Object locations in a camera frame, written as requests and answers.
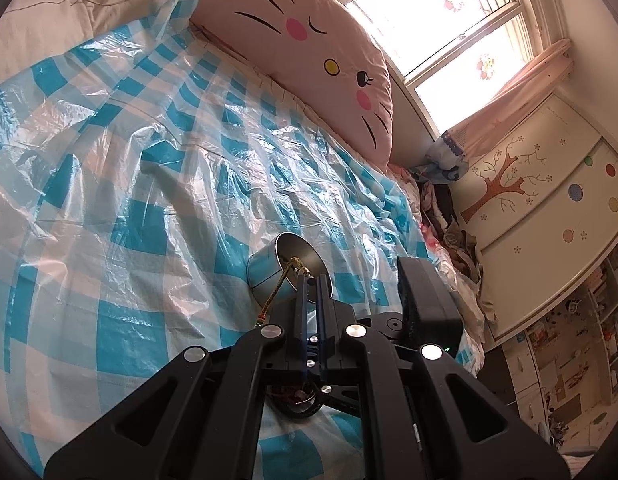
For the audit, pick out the pile of clothes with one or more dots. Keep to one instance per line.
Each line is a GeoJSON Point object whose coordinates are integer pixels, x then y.
{"type": "Point", "coordinates": [462, 247]}

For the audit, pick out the round silver metal tin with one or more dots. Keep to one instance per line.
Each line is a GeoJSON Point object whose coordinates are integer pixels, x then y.
{"type": "Point", "coordinates": [274, 269]}

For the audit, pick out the pink curtain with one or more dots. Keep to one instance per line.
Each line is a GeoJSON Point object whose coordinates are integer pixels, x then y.
{"type": "Point", "coordinates": [481, 132]}

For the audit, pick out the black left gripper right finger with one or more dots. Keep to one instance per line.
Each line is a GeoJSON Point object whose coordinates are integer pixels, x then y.
{"type": "Point", "coordinates": [326, 326]}

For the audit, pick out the blue white checkered plastic sheet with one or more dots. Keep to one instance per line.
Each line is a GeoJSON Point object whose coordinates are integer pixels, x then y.
{"type": "Point", "coordinates": [138, 174]}

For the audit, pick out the cream wardrobe with tree decal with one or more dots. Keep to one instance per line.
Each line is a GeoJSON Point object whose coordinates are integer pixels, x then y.
{"type": "Point", "coordinates": [543, 206]}

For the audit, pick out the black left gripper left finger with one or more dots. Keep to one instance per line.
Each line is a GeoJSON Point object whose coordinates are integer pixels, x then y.
{"type": "Point", "coordinates": [296, 344]}

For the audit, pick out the cream duvet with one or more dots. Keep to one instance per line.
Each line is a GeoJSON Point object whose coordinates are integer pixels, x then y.
{"type": "Point", "coordinates": [32, 30]}

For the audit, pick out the window with white frame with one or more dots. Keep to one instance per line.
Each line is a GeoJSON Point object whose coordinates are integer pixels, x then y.
{"type": "Point", "coordinates": [453, 56]}

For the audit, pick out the pink cat face pillow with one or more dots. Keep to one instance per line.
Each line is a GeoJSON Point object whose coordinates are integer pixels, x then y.
{"type": "Point", "coordinates": [318, 51]}

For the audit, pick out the blue white patterned fabric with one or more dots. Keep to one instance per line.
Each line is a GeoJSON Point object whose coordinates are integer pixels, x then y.
{"type": "Point", "coordinates": [446, 161]}

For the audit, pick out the cluttered white shelf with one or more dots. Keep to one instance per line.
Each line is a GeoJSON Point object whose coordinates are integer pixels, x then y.
{"type": "Point", "coordinates": [564, 368]}

